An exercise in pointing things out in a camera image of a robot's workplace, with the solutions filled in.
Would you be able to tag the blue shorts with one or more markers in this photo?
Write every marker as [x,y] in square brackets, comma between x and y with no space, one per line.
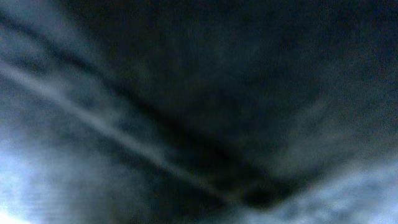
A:
[199,111]

